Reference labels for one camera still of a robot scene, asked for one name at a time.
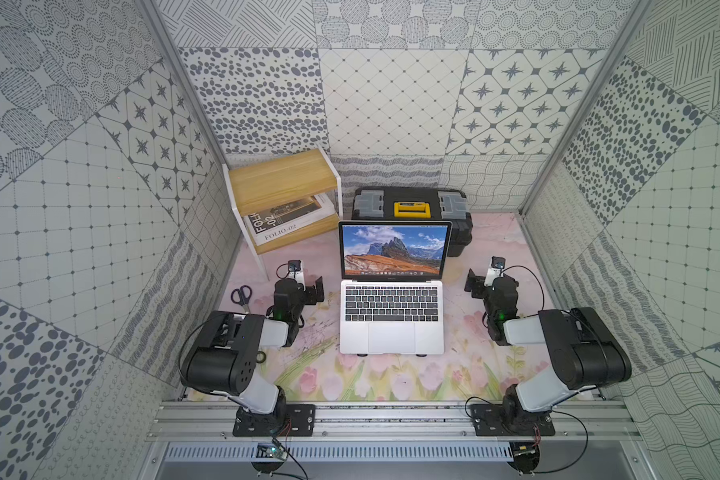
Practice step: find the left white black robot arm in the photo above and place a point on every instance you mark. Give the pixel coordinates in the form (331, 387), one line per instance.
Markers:
(223, 358)

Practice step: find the left small circuit board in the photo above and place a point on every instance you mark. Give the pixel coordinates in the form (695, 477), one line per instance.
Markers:
(270, 452)

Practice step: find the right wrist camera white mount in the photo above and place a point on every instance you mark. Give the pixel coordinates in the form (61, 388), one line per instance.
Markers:
(495, 270)

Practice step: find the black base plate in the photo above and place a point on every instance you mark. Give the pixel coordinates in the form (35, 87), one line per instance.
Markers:
(295, 420)
(495, 420)

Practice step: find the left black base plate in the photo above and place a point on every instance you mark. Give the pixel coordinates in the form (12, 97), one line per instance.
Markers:
(295, 420)

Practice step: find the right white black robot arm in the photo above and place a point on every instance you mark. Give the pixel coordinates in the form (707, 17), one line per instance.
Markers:
(583, 355)

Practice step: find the black toolbox with yellow handle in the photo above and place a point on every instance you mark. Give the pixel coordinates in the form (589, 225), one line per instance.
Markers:
(417, 203)

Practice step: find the white ventilation grille strip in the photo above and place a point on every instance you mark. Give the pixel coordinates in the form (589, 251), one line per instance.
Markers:
(244, 451)

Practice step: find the floral pink table mat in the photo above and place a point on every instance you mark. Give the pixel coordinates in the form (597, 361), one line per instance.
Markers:
(334, 359)

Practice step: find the right small circuit board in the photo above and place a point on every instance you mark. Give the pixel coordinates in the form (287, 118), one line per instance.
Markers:
(525, 457)

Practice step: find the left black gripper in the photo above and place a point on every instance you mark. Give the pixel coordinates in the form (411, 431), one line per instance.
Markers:
(311, 290)

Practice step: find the wooden white-framed side shelf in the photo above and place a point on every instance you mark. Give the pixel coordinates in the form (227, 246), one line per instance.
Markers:
(279, 181)

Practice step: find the grey folding laptop stand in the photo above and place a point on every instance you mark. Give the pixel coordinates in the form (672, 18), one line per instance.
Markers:
(394, 355)

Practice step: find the white Folio magazine book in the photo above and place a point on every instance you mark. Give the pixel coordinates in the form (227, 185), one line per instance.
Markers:
(270, 224)

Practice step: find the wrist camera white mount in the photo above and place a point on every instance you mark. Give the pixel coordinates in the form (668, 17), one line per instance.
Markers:
(495, 270)
(295, 271)

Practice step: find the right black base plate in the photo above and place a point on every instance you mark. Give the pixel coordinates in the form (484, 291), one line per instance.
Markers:
(495, 420)

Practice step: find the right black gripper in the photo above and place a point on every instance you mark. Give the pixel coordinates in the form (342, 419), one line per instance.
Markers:
(477, 284)

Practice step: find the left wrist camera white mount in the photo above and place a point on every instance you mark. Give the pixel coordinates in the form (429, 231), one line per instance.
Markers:
(295, 271)

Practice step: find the silver laptop computer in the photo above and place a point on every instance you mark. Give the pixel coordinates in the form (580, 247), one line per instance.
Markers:
(392, 295)

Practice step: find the small circuit board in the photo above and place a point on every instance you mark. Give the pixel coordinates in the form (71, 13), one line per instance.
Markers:
(525, 457)
(270, 452)

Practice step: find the aluminium mounting rail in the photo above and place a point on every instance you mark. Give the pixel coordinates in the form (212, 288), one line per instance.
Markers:
(394, 421)

